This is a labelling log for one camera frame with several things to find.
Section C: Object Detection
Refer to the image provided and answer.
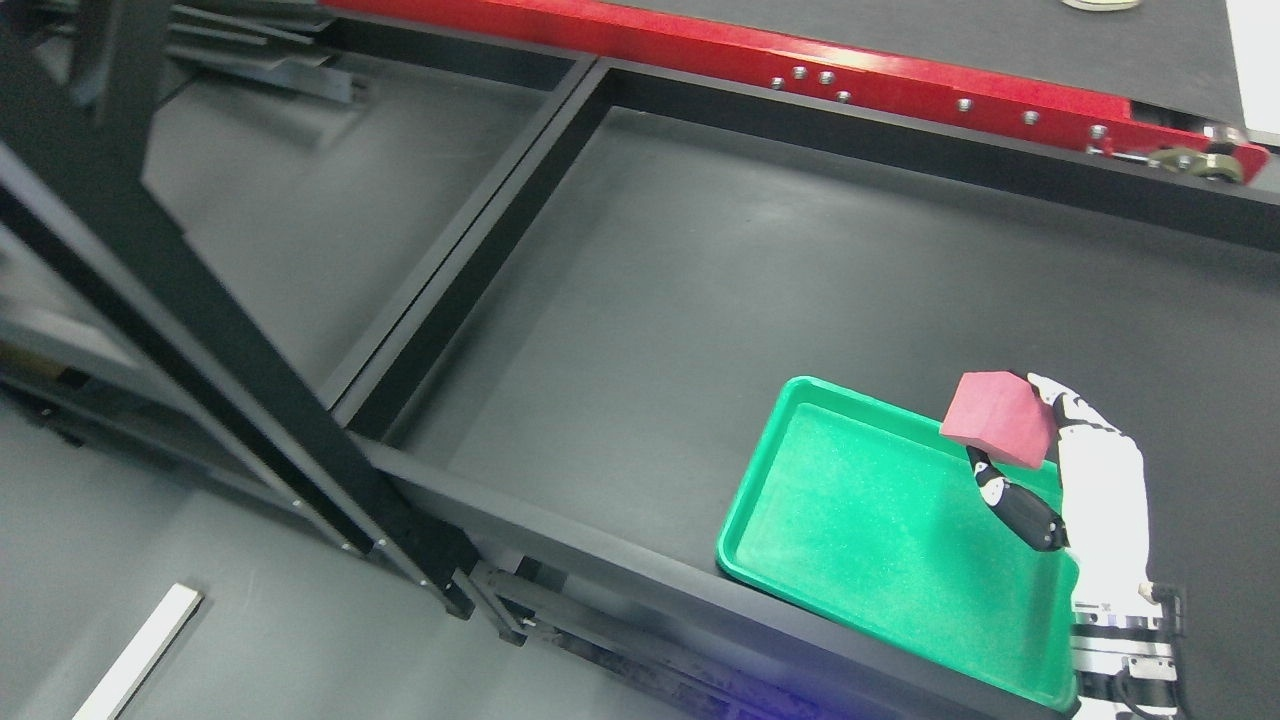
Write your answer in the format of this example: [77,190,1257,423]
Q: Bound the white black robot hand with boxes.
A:
[964,372,1157,605]

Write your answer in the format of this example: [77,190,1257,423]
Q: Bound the pink cube block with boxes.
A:
[940,372,1056,469]

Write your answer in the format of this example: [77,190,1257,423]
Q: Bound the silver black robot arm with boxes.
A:
[1070,601,1181,719]

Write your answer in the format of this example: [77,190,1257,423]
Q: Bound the green plastic tray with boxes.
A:
[716,375,1078,714]

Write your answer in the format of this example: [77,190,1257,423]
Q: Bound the black metal shelf right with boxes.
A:
[335,61,1277,719]

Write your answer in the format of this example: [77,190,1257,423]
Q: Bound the black metal shelf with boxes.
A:
[335,61,1277,719]
[0,0,602,621]

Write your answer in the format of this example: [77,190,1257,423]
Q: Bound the black metal shelf left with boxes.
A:
[0,0,602,621]

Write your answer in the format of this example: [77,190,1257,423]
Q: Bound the red metal beam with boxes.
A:
[332,1,1272,184]

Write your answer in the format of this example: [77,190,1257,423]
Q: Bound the white table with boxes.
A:
[72,583,205,719]

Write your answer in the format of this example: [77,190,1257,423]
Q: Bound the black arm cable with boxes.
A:
[1140,582,1189,720]

